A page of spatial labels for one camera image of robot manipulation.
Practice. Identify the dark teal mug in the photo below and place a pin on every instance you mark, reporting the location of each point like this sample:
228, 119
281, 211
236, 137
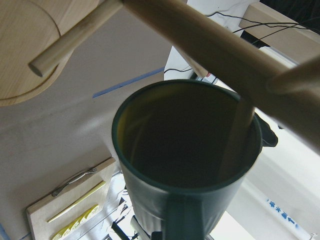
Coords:
170, 137

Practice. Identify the wooden cup rack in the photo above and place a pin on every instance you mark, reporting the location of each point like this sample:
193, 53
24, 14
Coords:
33, 52

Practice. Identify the lemon slice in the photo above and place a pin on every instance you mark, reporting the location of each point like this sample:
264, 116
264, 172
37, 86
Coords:
73, 225
59, 235
92, 211
66, 230
83, 218

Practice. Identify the bamboo cutting board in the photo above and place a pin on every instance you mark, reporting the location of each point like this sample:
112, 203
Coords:
45, 208

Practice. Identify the yellow plastic knife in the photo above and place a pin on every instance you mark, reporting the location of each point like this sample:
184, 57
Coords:
77, 201

